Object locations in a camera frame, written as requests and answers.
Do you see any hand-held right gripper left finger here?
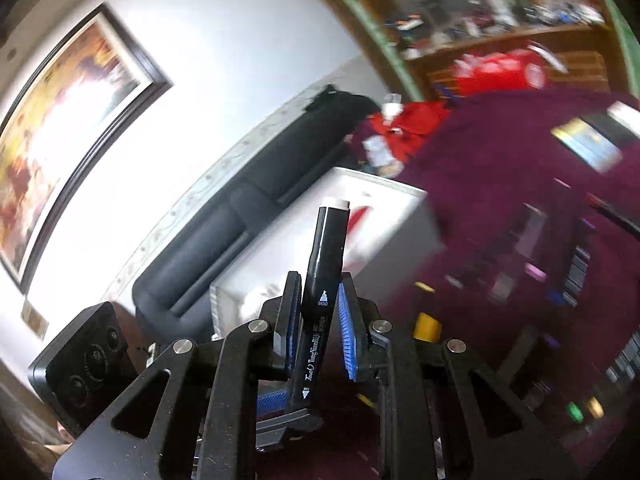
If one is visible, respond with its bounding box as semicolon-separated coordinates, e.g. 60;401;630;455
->
52;270;303;480

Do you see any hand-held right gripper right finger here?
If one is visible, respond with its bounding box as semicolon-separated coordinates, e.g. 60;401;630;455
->
337;272;586;480

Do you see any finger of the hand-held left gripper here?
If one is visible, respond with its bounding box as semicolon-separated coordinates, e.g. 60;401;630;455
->
256;384;325;448

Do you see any black marker white cap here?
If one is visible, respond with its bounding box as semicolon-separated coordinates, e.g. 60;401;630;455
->
287;199;351;403

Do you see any white cardboard box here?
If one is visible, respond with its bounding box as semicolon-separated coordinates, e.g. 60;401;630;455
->
210;166;443;343

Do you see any black sofa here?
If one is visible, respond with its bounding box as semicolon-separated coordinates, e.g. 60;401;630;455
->
132;110;381;331

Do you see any framed painting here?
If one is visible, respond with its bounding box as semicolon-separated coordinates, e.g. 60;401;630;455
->
0;2;173;293

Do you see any red paper bag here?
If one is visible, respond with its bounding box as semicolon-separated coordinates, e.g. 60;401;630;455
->
447;45;548;98
357;92;451;166

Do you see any maroon tablecloth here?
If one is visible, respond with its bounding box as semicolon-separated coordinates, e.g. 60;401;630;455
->
260;87;640;480

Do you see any black garment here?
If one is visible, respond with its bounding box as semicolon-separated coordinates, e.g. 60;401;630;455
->
304;84;376;121

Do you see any black metal-tipped tool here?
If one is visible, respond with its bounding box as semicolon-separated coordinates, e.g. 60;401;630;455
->
582;195;640;238

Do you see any paperback book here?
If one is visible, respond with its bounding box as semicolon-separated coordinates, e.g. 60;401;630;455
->
551;117;623;171

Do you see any long white box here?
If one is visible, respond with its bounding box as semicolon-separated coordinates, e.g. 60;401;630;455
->
607;101;640;138

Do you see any wooden cabinet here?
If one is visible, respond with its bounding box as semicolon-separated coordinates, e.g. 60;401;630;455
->
305;0;640;106

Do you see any small wall plaque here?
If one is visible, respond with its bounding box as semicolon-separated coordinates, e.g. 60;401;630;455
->
21;300;50;336

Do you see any yellow black handled tool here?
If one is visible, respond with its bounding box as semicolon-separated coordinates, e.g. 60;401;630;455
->
411;280;443;343

